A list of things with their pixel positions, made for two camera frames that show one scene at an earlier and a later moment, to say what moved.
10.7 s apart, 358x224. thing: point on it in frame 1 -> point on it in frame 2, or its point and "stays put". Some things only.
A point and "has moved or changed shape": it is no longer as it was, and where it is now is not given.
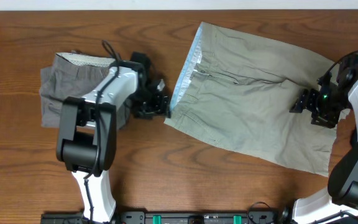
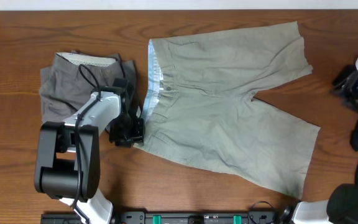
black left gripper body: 145,104 -> 128,132
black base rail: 166,217 stays put
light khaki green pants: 237,89 has moved or changed shape
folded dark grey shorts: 71,75 stays put
